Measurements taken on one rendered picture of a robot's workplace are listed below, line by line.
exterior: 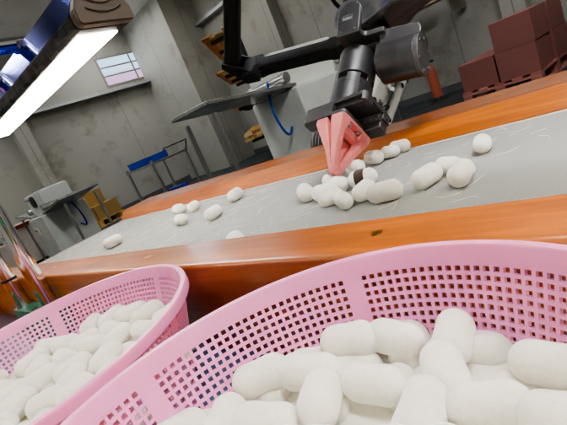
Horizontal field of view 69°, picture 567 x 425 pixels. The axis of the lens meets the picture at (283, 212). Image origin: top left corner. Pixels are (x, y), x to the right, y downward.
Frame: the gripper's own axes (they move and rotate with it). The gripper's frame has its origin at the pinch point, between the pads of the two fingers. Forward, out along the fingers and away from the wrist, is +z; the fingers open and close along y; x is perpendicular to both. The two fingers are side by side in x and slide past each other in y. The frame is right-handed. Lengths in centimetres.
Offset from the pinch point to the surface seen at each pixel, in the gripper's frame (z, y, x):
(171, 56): -612, -780, 228
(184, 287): 22.2, 4.2, -18.6
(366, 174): 2.9, 6.3, -1.7
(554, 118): -5.6, 23.3, 6.7
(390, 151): -5.2, 4.3, 5.3
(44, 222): -90, -530, 89
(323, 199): 7.2, 3.2, -4.5
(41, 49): -6.7, -28.5, -32.0
